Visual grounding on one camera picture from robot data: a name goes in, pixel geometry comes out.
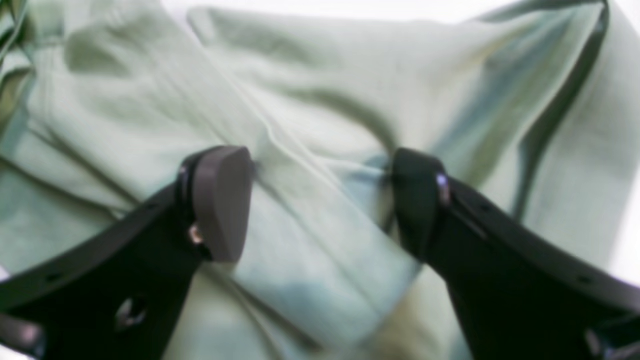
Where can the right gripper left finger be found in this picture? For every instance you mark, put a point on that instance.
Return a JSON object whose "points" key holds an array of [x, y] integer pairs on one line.
{"points": [[120, 295]]}

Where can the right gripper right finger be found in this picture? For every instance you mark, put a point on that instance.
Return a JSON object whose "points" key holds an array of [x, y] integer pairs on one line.
{"points": [[516, 296]]}

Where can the sage green T-shirt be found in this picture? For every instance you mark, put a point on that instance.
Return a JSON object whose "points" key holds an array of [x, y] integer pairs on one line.
{"points": [[101, 100]]}

